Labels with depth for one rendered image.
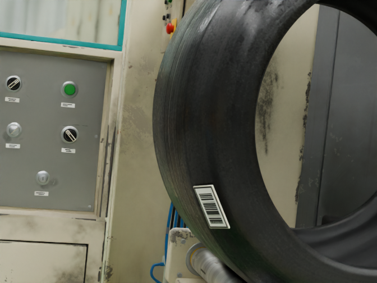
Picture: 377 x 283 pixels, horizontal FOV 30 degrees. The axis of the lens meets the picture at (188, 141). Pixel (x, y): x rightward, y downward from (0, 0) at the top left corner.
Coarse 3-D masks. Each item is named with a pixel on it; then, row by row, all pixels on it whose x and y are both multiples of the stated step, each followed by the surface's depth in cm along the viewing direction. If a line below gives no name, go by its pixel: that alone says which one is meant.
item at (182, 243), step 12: (180, 228) 125; (168, 240) 125; (180, 240) 123; (192, 240) 124; (168, 252) 124; (180, 252) 123; (192, 252) 124; (168, 264) 123; (180, 264) 124; (168, 276) 123; (180, 276) 123; (192, 276) 124
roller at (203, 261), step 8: (200, 248) 123; (192, 256) 123; (200, 256) 119; (208, 256) 118; (192, 264) 122; (200, 264) 117; (208, 264) 114; (216, 264) 112; (224, 264) 112; (200, 272) 117; (208, 272) 112; (216, 272) 110; (224, 272) 108; (232, 272) 107; (208, 280) 112; (216, 280) 108; (224, 280) 105; (232, 280) 103; (240, 280) 102
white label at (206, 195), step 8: (200, 192) 90; (208, 192) 88; (200, 200) 90; (208, 200) 89; (216, 200) 88; (208, 208) 90; (216, 208) 88; (208, 216) 90; (216, 216) 89; (224, 216) 88; (208, 224) 91; (216, 224) 90; (224, 224) 88
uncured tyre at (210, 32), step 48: (240, 0) 89; (288, 0) 88; (336, 0) 118; (192, 48) 91; (240, 48) 87; (192, 96) 89; (240, 96) 87; (192, 144) 90; (240, 144) 88; (192, 192) 92; (240, 192) 88; (240, 240) 90; (288, 240) 90; (336, 240) 121
